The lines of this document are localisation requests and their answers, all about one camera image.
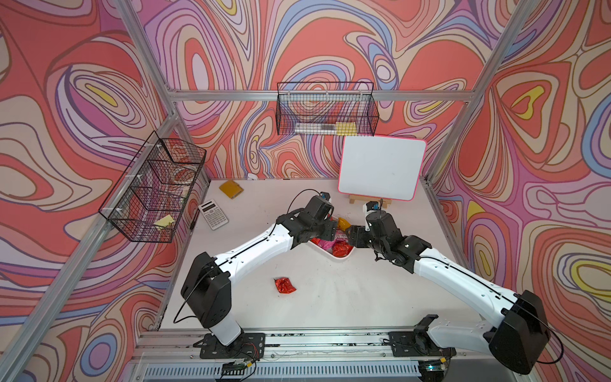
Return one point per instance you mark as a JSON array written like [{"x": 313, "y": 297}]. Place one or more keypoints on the yellow tea bag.
[{"x": 343, "y": 224}]

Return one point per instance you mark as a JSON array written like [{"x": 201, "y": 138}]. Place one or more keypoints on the grey calculator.
[{"x": 213, "y": 215}]

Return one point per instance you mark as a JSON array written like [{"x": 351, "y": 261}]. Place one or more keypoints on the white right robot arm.
[{"x": 513, "y": 326}]

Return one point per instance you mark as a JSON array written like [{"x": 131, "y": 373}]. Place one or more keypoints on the white plastic storage box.
[{"x": 340, "y": 235}]

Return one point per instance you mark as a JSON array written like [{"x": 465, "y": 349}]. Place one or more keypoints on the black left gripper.
[{"x": 330, "y": 230}]

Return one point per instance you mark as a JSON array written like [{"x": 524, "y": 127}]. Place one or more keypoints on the yellow square pad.
[{"x": 231, "y": 189}]

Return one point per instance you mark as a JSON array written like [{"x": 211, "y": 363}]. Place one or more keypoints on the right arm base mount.
[{"x": 412, "y": 344}]

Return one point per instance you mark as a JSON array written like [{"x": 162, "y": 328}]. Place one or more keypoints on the yellow sticky notes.
[{"x": 346, "y": 129}]

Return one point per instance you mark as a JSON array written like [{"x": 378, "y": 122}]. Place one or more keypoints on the pink framed whiteboard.
[{"x": 381, "y": 166}]

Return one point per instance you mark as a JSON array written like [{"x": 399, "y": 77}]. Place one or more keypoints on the black wire basket back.
[{"x": 313, "y": 107}]

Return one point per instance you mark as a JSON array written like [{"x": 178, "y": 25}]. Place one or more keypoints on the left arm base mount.
[{"x": 247, "y": 345}]

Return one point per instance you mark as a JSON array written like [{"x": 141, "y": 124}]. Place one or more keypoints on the black marker pen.
[{"x": 194, "y": 220}]

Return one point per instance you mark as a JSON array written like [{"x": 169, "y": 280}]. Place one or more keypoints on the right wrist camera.
[{"x": 373, "y": 206}]

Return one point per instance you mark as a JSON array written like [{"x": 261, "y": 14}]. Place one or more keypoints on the green circuit board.
[{"x": 235, "y": 369}]

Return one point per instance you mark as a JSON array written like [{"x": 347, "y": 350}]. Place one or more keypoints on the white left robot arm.
[{"x": 207, "y": 290}]

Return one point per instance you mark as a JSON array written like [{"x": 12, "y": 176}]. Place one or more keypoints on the black wire basket left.
[{"x": 158, "y": 181}]

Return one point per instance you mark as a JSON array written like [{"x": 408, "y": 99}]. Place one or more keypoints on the black wire basket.
[
  {"x": 313, "y": 107},
  {"x": 158, "y": 181}
]

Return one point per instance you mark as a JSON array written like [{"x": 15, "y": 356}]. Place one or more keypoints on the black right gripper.
[{"x": 356, "y": 238}]

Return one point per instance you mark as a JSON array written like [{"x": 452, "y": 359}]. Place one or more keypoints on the pink tea bag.
[{"x": 327, "y": 245}]

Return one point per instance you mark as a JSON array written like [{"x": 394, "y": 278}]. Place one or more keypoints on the yellow note in left basket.
[{"x": 164, "y": 223}]

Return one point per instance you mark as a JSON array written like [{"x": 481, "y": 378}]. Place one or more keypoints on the wooden easel stand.
[{"x": 353, "y": 198}]

